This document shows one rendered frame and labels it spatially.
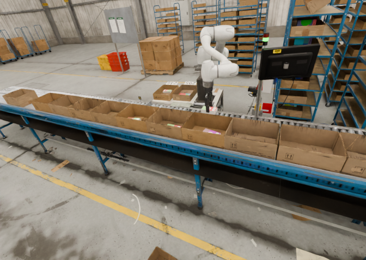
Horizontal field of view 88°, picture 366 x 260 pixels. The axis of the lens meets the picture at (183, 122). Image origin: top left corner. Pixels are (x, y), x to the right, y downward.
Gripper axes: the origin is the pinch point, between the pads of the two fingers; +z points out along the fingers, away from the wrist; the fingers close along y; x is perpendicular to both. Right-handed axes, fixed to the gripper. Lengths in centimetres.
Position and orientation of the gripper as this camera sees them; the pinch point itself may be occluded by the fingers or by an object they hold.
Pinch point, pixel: (209, 107)
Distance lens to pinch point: 172.1
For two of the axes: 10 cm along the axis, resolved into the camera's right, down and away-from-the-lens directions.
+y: -4.3, 5.3, -7.3
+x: 9.0, 1.5, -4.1
